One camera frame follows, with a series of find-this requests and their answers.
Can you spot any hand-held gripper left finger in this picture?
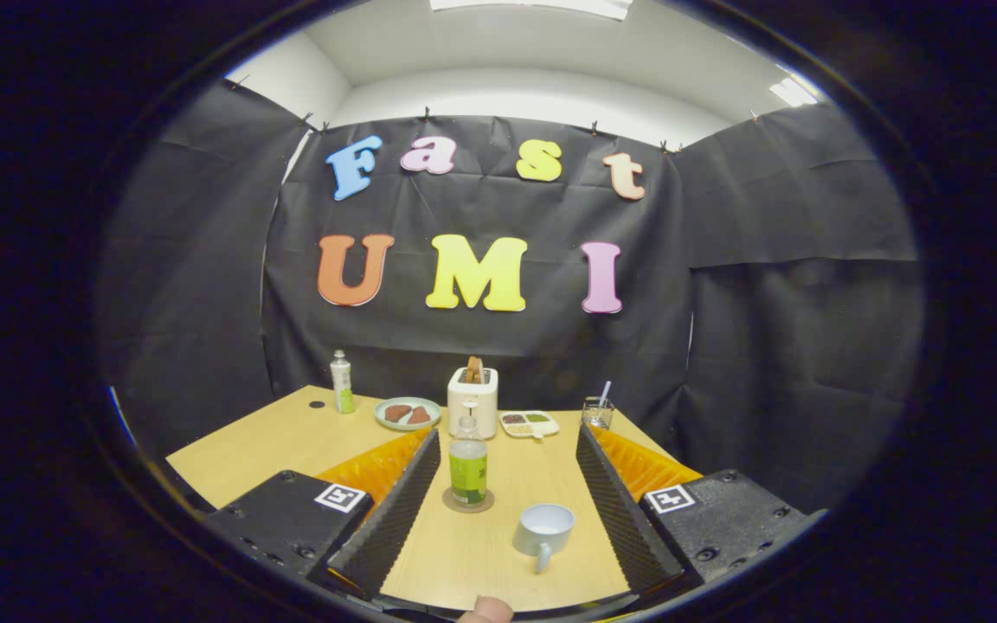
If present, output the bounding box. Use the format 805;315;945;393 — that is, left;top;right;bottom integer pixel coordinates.
204;427;443;602

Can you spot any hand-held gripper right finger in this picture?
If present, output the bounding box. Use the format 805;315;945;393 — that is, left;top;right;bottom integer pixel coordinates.
575;421;828;598

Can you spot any white cup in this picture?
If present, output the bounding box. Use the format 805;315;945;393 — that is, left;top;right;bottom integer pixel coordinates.
512;504;576;575

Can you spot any green label juice bottle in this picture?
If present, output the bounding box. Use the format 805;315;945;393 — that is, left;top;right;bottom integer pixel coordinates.
448;415;490;506

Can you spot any brown round coaster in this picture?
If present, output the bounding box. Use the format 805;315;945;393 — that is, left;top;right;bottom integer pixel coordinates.
441;486;496;514

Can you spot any small white green bottle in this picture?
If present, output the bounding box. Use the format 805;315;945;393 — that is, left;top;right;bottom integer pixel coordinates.
330;350;356;414

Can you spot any pale green plate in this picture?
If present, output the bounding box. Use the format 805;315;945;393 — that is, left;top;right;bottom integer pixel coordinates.
375;396;443;432

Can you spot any wooden table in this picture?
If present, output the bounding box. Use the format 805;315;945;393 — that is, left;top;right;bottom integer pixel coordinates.
165;385;703;613

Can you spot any white divided condiment tray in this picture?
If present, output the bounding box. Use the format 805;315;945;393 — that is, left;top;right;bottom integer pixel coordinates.
499;410;561;439

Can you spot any white toaster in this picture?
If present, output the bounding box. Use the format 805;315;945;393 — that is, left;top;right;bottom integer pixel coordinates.
447;367;499;440

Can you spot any black backdrop cloth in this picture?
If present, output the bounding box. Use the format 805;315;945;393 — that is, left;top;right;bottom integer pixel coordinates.
96;80;926;516

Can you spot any small ceiling light panel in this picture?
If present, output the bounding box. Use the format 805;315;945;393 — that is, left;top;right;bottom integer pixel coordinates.
769;78;818;107

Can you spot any large ceiling light panel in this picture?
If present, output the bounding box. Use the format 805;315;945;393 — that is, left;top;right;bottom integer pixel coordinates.
429;0;634;22

